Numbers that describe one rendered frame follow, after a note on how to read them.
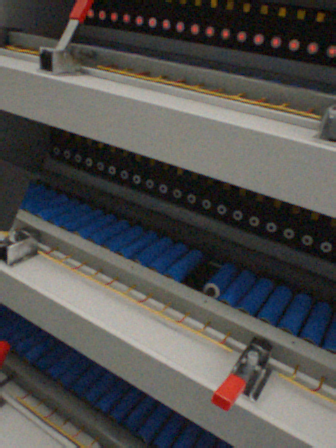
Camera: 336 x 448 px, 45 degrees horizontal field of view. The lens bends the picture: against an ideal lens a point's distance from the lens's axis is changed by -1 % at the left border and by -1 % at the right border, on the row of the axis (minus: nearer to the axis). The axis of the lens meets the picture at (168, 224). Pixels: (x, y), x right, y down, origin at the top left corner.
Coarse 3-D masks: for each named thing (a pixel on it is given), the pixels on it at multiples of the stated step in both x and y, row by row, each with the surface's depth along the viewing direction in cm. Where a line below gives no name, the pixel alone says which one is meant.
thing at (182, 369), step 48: (144, 192) 53; (240, 240) 48; (0, 288) 42; (48, 288) 39; (96, 288) 40; (96, 336) 36; (144, 336) 35; (192, 336) 36; (144, 384) 35; (192, 384) 32; (288, 384) 33; (240, 432) 31; (288, 432) 29
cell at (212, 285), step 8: (224, 264) 44; (232, 264) 44; (224, 272) 42; (232, 272) 43; (208, 280) 40; (216, 280) 39; (224, 280) 40; (232, 280) 42; (208, 288) 39; (216, 288) 39; (224, 288) 40; (216, 296) 39
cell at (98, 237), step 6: (120, 222) 49; (126, 222) 50; (108, 228) 48; (114, 228) 48; (120, 228) 49; (126, 228) 49; (96, 234) 46; (102, 234) 46; (108, 234) 47; (114, 234) 48; (96, 240) 45; (102, 240) 46
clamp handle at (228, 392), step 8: (248, 360) 31; (256, 360) 31; (240, 368) 30; (248, 368) 30; (256, 368) 31; (232, 376) 28; (240, 376) 29; (248, 376) 29; (224, 384) 26; (232, 384) 27; (240, 384) 27; (216, 392) 25; (224, 392) 25; (232, 392) 26; (240, 392) 27; (216, 400) 25; (224, 400) 25; (232, 400) 25; (224, 408) 25
